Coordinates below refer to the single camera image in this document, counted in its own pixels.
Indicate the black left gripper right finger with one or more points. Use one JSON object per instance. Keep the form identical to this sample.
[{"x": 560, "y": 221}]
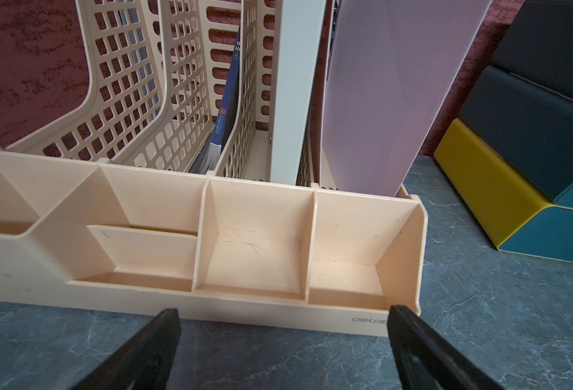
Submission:
[{"x": 425, "y": 360}]

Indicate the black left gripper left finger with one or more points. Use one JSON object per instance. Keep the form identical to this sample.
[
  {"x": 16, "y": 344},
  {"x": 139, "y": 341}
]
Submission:
[{"x": 144, "y": 361}]

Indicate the teal bottom drawer yellow case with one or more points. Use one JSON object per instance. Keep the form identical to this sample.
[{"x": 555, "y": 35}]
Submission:
[{"x": 514, "y": 214}]

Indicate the teal top drawer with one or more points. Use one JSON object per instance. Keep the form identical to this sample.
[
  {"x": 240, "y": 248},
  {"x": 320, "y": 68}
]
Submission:
[{"x": 538, "y": 45}]

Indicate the teal stacked drawer cabinet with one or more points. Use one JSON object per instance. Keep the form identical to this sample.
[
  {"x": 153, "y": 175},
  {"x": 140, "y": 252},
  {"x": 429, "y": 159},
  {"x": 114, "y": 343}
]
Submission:
[{"x": 509, "y": 153}]

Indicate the beige lattice file organizer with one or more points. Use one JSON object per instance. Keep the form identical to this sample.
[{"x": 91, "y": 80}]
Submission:
[{"x": 100, "y": 210}]

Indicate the blue book in organizer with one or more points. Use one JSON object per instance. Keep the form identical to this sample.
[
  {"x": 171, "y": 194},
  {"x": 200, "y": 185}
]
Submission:
[{"x": 207, "y": 160}]

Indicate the lilac plastic folder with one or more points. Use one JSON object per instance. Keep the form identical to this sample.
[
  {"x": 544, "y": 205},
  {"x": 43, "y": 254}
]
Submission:
[{"x": 391, "y": 69}]

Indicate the white folder in organizer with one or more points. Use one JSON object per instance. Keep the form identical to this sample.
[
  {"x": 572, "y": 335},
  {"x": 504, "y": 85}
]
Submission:
[{"x": 297, "y": 34}]

